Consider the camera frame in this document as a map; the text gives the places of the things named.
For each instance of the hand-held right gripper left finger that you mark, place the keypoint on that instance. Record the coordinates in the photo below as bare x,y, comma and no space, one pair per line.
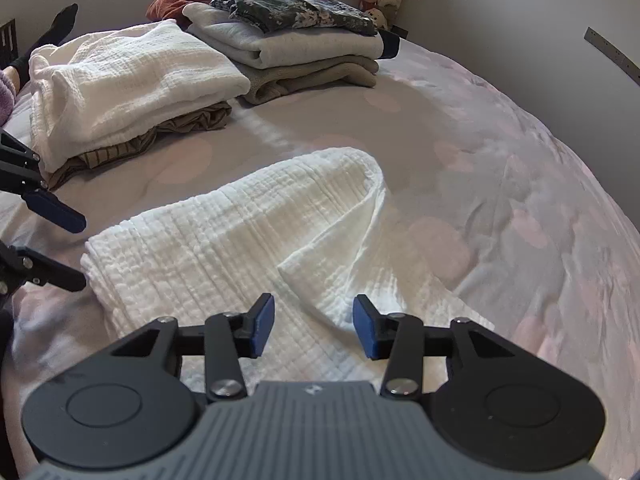
262,327

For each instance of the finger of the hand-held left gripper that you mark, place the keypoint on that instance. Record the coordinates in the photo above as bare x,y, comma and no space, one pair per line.
50,270
55,210

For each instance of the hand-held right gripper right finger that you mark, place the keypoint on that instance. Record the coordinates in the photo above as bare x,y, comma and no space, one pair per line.
366,327

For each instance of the white muslin garment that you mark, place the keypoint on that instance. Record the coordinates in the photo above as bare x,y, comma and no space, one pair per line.
125,85
225,240

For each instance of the stack of folded clothes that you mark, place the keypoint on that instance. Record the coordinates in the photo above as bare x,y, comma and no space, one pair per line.
280,47

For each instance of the brown striped folded garment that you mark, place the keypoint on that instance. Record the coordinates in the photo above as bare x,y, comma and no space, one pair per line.
100,157

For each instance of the person's socked leg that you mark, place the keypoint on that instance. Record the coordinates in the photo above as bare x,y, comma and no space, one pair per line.
45,42

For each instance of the olive brown folded garment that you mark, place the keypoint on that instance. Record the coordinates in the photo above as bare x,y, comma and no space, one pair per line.
200,119

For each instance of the dark slatted object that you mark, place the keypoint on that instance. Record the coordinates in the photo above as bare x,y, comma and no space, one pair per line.
7,40

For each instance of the bed with pink dotted sheet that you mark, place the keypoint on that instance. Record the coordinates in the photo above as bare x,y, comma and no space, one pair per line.
475,160

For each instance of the beige folded garment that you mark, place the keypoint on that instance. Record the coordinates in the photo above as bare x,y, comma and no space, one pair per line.
310,77

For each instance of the navy blue cloth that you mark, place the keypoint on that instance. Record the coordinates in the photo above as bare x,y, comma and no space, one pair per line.
389,44

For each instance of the dark floral folded garment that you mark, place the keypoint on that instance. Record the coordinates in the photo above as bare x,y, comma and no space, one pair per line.
290,7

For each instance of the grey wall switch panel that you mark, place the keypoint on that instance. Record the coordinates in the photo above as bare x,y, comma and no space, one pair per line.
612,52

